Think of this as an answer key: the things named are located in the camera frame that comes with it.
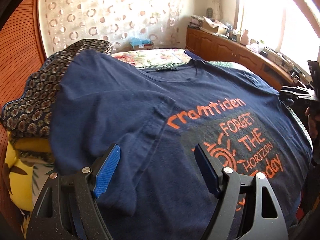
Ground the dark circle-patterned folded cloth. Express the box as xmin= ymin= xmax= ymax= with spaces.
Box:
xmin=1 ymin=39 xmax=113 ymax=138

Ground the floral bed blanket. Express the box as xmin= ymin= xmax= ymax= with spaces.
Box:
xmin=111 ymin=48 xmax=253 ymax=73

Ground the person's right hand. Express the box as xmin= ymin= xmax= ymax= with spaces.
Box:
xmin=305 ymin=107 xmax=319 ymax=139

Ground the open cardboard box on sideboard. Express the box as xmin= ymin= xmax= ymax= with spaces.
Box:
xmin=201 ymin=17 xmax=229 ymax=35

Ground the circle-patterned sheer curtain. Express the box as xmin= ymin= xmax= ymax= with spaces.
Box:
xmin=39 ymin=0 xmax=185 ymax=55

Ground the wooden louvered wardrobe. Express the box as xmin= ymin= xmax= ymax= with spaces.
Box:
xmin=0 ymin=0 xmax=48 ymax=230

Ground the navy blue printed t-shirt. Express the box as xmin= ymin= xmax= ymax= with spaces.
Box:
xmin=50 ymin=50 xmax=313 ymax=239

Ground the yellow pillow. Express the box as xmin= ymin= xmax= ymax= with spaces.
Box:
xmin=3 ymin=137 xmax=54 ymax=212

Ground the pink figurine on sideboard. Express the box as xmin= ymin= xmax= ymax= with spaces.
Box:
xmin=240 ymin=29 xmax=250 ymax=46

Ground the cardboard box with blue tissue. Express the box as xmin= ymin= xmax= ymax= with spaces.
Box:
xmin=130 ymin=37 xmax=153 ymax=50

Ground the long wooden sideboard cabinet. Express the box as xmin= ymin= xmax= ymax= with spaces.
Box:
xmin=185 ymin=28 xmax=302 ymax=90

